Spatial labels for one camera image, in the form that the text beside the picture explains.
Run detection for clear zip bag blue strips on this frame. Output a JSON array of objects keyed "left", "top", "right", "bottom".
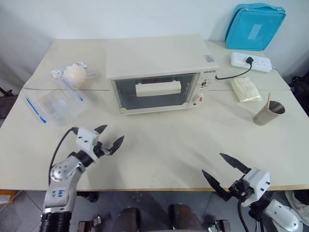
[{"left": 24, "top": 76, "right": 95, "bottom": 127}]

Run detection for white power strip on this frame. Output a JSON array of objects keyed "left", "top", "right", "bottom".
[{"left": 228, "top": 51, "right": 273, "bottom": 73}]

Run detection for glass oven door white handle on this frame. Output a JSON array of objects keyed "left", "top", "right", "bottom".
[{"left": 112, "top": 72, "right": 201, "bottom": 114}]

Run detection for metal clamp part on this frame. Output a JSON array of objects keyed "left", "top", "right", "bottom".
[
  {"left": 78, "top": 214, "right": 102, "bottom": 232},
  {"left": 208, "top": 218, "right": 230, "bottom": 232}
]

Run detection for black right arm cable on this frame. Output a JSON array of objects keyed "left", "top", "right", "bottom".
[{"left": 237, "top": 200, "right": 250, "bottom": 232}]

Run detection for cream toaster oven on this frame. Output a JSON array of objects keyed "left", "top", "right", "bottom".
[{"left": 104, "top": 34, "right": 220, "bottom": 116}]

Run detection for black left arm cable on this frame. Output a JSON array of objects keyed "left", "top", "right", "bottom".
[{"left": 49, "top": 126, "right": 78, "bottom": 170}]

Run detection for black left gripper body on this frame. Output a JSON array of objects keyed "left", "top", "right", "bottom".
[{"left": 92, "top": 141, "right": 109, "bottom": 160}]

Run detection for black object beside table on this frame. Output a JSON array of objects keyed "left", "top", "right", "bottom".
[{"left": 290, "top": 75, "right": 309, "bottom": 102}]

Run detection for cream mesh bath sponge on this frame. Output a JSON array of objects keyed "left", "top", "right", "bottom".
[{"left": 62, "top": 63, "right": 100, "bottom": 87}]

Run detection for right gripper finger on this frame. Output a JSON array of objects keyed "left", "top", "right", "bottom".
[
  {"left": 201, "top": 169, "right": 230, "bottom": 202},
  {"left": 219, "top": 152, "right": 252, "bottom": 175}
]

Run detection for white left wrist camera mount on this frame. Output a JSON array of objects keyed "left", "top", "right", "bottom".
[{"left": 76, "top": 127, "right": 100, "bottom": 163}]

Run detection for blue fabric bag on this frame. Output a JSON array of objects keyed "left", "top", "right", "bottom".
[{"left": 225, "top": 2, "right": 287, "bottom": 52}]

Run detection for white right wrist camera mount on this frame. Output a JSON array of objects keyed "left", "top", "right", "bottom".
[{"left": 241, "top": 167, "right": 271, "bottom": 208}]

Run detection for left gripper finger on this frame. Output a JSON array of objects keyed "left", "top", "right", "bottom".
[
  {"left": 106, "top": 135, "right": 125, "bottom": 156},
  {"left": 94, "top": 124, "right": 108, "bottom": 135}
]

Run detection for cream packet in clear wrap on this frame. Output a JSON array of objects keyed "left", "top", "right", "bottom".
[{"left": 229, "top": 77, "right": 263, "bottom": 104}]

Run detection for white red oven knob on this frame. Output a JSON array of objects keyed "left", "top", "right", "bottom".
[{"left": 192, "top": 92, "right": 205, "bottom": 104}]

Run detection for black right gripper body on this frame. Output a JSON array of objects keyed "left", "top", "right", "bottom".
[{"left": 225, "top": 177, "right": 253, "bottom": 203}]

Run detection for black plug with cable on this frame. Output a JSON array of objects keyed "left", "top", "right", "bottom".
[{"left": 215, "top": 56, "right": 255, "bottom": 81}]

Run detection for black table bracket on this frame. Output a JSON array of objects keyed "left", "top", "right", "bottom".
[{"left": 76, "top": 191, "right": 100, "bottom": 203}]

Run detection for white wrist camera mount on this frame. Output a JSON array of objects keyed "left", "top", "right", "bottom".
[
  {"left": 241, "top": 167, "right": 271, "bottom": 208},
  {"left": 76, "top": 127, "right": 100, "bottom": 163}
]

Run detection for white bag on floor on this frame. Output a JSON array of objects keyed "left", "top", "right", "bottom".
[{"left": 284, "top": 190, "right": 309, "bottom": 211}]

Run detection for dark object beside table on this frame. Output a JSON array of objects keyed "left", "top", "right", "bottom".
[{"left": 0, "top": 86, "right": 13, "bottom": 98}]

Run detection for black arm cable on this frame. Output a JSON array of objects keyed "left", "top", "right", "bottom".
[
  {"left": 49, "top": 126, "right": 78, "bottom": 170},
  {"left": 237, "top": 200, "right": 250, "bottom": 232}
]

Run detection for metal cup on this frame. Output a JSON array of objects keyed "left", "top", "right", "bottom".
[{"left": 253, "top": 100, "right": 286, "bottom": 127}]

